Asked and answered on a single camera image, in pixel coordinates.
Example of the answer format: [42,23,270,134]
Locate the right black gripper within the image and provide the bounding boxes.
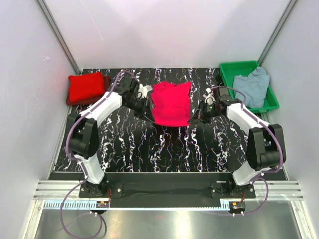
[188,100,221,125]

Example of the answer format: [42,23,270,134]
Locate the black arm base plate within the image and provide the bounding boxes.
[79,172,256,199]

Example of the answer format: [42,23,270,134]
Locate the aluminium front rail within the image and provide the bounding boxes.
[33,181,304,200]

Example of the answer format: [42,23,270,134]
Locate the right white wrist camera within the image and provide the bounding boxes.
[203,88,215,105]

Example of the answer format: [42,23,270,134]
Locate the magenta t shirt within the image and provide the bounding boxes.
[152,81,191,127]

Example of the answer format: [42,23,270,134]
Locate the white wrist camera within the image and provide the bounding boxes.
[203,88,215,105]
[138,84,153,99]

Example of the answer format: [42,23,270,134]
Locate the folded dark red t shirt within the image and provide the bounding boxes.
[66,76,111,106]

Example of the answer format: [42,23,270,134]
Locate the grey blue t shirt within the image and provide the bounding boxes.
[233,67,270,108]

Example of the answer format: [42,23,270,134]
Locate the green plastic bin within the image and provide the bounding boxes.
[220,60,279,114]

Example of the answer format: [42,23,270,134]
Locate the orange connector box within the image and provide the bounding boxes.
[96,200,110,209]
[230,201,246,211]

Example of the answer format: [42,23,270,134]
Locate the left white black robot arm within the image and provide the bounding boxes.
[65,78,155,197]

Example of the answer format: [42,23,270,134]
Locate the white slotted cable duct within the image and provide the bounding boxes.
[44,200,230,212]

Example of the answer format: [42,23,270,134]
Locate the aluminium corner post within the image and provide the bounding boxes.
[35,0,82,75]
[258,0,299,66]

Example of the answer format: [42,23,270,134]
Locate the right aluminium corner post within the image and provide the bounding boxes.
[258,0,299,66]

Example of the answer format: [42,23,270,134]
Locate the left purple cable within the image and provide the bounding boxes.
[59,69,142,237]

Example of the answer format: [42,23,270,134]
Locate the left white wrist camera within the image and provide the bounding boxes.
[138,84,153,99]

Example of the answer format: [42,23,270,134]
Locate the left aluminium corner post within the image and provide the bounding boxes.
[35,0,82,75]

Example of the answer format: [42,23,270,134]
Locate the left orange connector box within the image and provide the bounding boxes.
[96,200,110,209]

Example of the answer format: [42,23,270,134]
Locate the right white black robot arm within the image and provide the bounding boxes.
[188,86,286,198]

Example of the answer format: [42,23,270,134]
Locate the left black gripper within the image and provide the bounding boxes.
[124,97,155,123]

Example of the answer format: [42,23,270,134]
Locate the right orange connector box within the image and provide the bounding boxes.
[230,201,246,211]

